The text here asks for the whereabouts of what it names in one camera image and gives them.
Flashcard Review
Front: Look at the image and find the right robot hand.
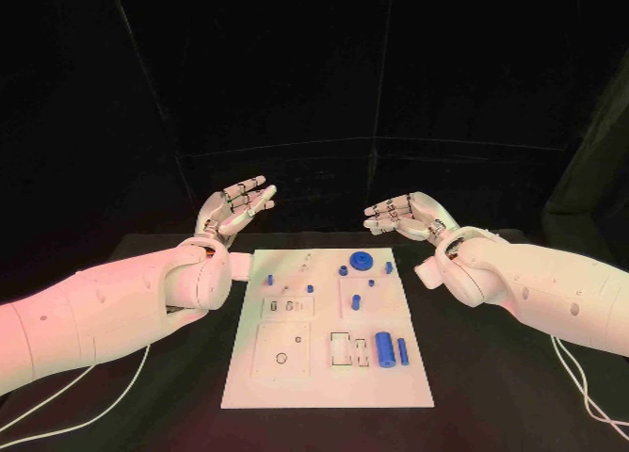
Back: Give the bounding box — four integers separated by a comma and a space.
361, 191, 460, 245

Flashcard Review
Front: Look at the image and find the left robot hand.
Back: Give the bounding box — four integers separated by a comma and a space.
194, 175, 277, 249

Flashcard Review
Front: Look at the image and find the white task board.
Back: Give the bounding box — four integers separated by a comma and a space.
220, 248, 435, 410

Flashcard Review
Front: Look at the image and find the large blue cylinder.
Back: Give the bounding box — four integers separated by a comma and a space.
373, 331, 399, 368

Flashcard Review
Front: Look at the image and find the white cable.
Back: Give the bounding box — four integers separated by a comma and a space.
0, 345, 151, 452
548, 334, 629, 430
557, 344, 629, 444
0, 364, 99, 441

